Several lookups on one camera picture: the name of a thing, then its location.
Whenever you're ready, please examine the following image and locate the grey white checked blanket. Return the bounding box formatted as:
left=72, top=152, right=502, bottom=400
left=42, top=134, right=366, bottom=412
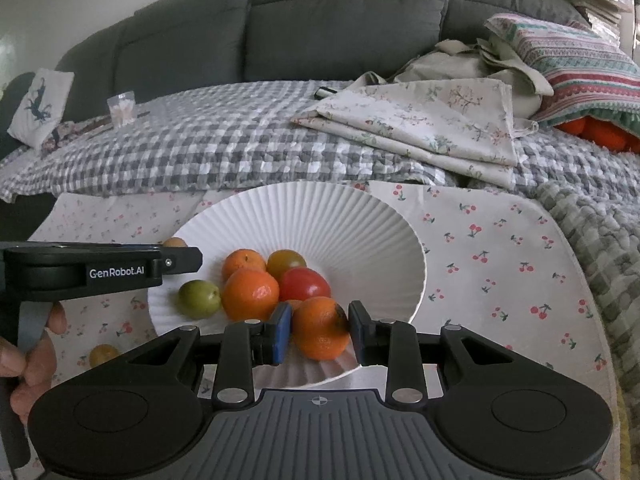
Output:
left=0, top=80, right=640, bottom=391

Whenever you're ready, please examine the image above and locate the red tomato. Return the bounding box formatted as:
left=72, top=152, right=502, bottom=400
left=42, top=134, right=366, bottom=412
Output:
left=278, top=267, right=332, bottom=303

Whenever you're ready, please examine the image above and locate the orange plush item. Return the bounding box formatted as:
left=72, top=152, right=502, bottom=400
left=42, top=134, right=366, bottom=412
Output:
left=555, top=117, right=640, bottom=153

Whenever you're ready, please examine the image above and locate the dark grey sofa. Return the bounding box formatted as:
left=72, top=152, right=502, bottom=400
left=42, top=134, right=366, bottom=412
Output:
left=0, top=0, right=601, bottom=201

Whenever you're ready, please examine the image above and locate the person's left hand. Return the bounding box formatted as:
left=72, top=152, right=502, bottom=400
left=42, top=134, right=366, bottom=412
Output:
left=0, top=302, right=67, bottom=424

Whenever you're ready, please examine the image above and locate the white pillow with deer print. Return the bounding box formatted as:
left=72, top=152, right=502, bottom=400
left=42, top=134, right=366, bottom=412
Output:
left=7, top=69, right=75, bottom=148

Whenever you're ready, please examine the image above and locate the clear cotton swab box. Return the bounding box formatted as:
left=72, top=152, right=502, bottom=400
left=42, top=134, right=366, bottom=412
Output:
left=106, top=91, right=137, bottom=128

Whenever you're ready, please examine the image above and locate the yellow orange tomato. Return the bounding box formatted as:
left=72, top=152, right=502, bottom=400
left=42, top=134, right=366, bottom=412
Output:
left=266, top=249, right=307, bottom=281

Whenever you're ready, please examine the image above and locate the dark floral cloth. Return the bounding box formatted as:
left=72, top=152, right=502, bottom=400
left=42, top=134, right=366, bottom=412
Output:
left=47, top=119, right=111, bottom=152

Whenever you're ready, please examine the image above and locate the white shelf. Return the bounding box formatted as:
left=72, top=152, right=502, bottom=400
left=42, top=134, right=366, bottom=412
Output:
left=620, top=0, right=640, bottom=61

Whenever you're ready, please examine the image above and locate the striped patterned pillow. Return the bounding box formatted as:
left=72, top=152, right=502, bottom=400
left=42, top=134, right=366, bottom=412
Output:
left=485, top=12, right=640, bottom=138

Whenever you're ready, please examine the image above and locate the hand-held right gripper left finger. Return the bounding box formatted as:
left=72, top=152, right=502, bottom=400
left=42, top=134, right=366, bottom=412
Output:
left=125, top=302, right=292, bottom=407

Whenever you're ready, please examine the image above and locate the plain green fruit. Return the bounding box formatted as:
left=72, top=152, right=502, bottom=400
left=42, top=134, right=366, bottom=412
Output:
left=178, top=280, right=222, bottom=320

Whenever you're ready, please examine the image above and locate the stack of books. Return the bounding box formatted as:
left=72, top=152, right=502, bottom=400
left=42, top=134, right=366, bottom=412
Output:
left=550, top=0, right=631, bottom=43

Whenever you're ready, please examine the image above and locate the white ribbed plate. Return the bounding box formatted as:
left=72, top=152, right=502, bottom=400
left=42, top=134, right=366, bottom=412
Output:
left=148, top=182, right=429, bottom=390

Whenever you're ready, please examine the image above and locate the folded floral cloth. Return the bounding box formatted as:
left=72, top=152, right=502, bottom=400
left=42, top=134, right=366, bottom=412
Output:
left=291, top=79, right=538, bottom=191

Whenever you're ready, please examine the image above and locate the beige cloth bag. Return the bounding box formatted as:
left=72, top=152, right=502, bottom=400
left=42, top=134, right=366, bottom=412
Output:
left=357, top=37, right=556, bottom=121

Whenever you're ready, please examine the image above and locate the large orange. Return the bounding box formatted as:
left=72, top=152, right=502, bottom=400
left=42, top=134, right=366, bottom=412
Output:
left=221, top=267, right=280, bottom=322
left=291, top=296, right=351, bottom=361

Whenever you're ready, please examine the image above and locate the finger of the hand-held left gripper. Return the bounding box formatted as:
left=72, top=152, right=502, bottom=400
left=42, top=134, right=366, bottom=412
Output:
left=162, top=246, right=203, bottom=275

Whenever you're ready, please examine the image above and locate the cherry print tablecloth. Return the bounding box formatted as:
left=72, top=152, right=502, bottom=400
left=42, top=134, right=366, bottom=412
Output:
left=27, top=182, right=621, bottom=480

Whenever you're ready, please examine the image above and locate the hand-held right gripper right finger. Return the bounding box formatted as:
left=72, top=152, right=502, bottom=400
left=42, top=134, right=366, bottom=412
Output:
left=348, top=301, right=516, bottom=405

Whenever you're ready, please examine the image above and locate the small orange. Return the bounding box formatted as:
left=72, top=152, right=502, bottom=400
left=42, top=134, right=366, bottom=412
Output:
left=221, top=249, right=268, bottom=281

